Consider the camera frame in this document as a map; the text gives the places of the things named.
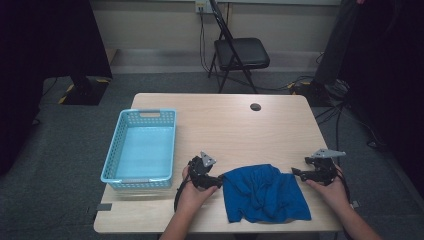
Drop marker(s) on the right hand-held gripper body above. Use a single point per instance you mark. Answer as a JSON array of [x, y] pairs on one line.
[[325, 166]]

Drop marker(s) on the person's right hand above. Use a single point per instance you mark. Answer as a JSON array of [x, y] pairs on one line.
[[330, 195]]

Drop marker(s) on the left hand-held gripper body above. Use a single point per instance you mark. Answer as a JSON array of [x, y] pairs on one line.
[[200, 168]]

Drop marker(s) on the person's left hand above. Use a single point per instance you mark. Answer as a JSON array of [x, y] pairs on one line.
[[191, 196]]

